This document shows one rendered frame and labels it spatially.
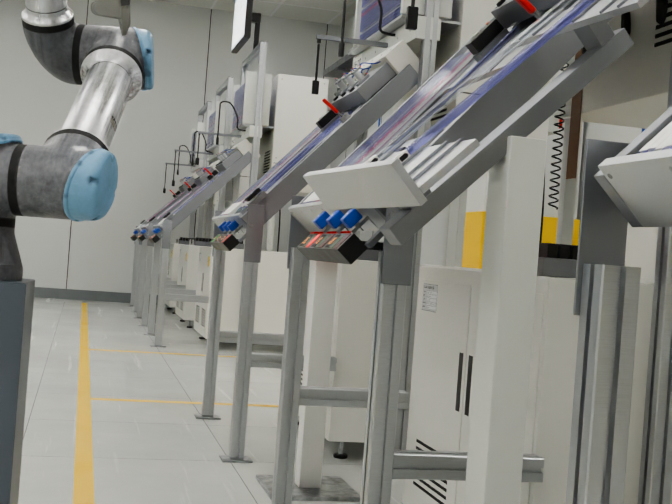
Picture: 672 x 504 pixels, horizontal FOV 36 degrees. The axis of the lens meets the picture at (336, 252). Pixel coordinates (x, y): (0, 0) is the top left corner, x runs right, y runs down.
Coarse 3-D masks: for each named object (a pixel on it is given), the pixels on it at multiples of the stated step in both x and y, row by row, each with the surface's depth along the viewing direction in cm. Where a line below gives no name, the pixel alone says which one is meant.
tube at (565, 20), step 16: (592, 0) 153; (544, 32) 152; (528, 48) 150; (512, 64) 149; (496, 80) 148; (480, 96) 147; (448, 112) 147; (432, 128) 145; (416, 144) 144; (400, 160) 143
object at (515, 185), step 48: (528, 144) 147; (528, 192) 148; (528, 240) 148; (480, 288) 152; (528, 288) 148; (480, 336) 151; (528, 336) 148; (480, 384) 150; (528, 384) 148; (480, 432) 148; (480, 480) 148
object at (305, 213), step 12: (300, 204) 224; (312, 204) 210; (300, 216) 229; (312, 216) 218; (372, 216) 175; (312, 228) 229; (324, 228) 218; (348, 228) 198; (360, 228) 190; (372, 228) 182
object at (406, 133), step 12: (564, 0) 164; (552, 12) 163; (540, 24) 163; (528, 36) 162; (504, 48) 161; (492, 60) 160; (480, 72) 159; (468, 84) 159; (444, 96) 159; (456, 96) 158; (432, 108) 157; (420, 120) 156; (408, 132) 155; (396, 144) 155
